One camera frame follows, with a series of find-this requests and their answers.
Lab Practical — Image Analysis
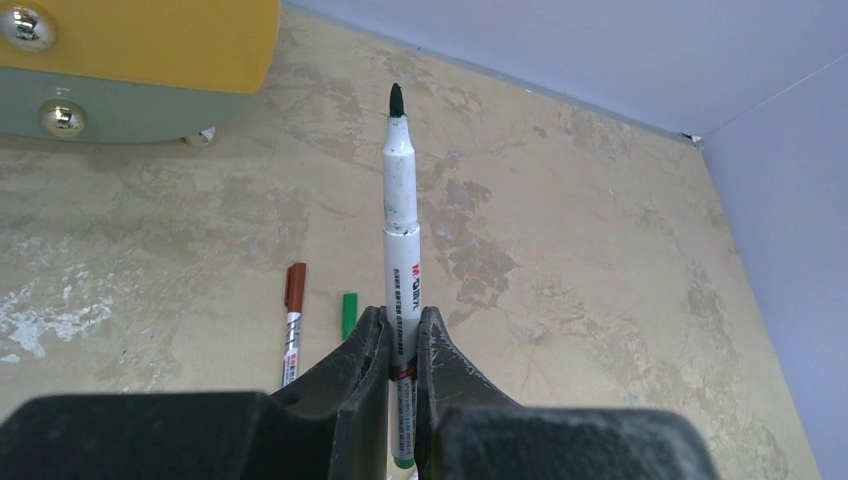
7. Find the brown pen cap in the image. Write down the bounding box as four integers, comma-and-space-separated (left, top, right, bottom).
283, 262, 307, 313

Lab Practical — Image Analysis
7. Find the white round drawer cabinet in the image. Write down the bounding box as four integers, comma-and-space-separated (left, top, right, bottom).
1, 0, 281, 145

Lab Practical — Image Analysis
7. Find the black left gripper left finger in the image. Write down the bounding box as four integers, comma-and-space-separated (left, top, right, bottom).
1, 307, 390, 479

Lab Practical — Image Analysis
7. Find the white pen brown end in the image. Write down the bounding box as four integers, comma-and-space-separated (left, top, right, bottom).
281, 312, 301, 387

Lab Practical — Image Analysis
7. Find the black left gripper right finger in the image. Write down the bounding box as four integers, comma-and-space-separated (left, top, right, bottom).
415, 307, 719, 479

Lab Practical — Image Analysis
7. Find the white pen magenta end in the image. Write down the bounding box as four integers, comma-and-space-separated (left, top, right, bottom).
382, 83, 422, 470

